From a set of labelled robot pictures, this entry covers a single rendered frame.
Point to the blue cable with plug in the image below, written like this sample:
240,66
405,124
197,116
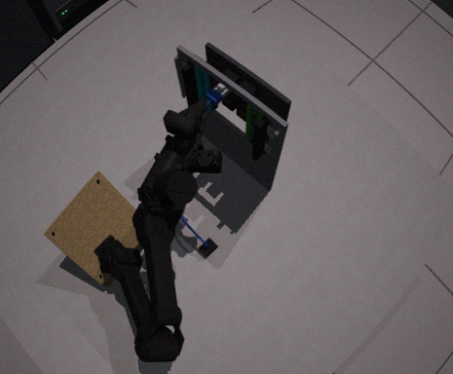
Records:
215,96

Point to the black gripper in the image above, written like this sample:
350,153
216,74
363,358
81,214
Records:
187,127

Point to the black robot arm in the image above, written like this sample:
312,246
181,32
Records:
163,195

